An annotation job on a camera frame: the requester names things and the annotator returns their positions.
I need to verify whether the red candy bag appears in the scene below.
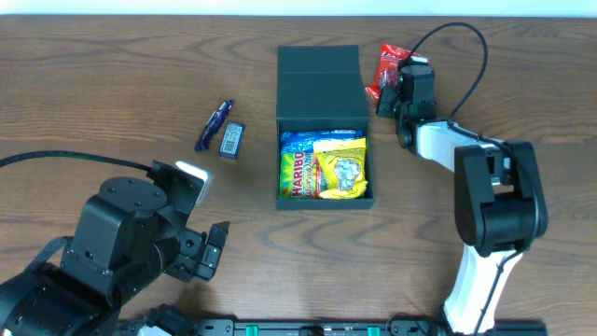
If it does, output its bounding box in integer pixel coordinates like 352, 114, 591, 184
365, 43, 428, 103

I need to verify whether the dark green box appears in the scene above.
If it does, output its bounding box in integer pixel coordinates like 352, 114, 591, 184
276, 45, 370, 181

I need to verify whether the yellow candy bag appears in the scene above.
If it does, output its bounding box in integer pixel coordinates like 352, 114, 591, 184
313, 137, 368, 200

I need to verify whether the small blue white box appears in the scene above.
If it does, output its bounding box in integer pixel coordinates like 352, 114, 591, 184
219, 122, 245, 160

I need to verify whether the green Haribo worms bag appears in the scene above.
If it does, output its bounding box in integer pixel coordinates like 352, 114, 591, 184
279, 151, 322, 200

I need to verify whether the long blue snack packet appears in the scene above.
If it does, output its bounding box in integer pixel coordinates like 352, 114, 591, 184
280, 130, 363, 154

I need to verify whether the dark blue candy bar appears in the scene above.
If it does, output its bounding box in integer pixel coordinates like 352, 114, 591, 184
194, 100, 234, 151

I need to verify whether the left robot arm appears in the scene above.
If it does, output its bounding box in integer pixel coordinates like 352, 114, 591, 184
1, 177, 229, 335

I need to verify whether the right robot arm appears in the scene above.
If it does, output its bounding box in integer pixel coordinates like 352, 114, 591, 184
377, 88, 547, 335

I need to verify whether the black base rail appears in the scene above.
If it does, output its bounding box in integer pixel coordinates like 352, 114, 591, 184
116, 318, 547, 336

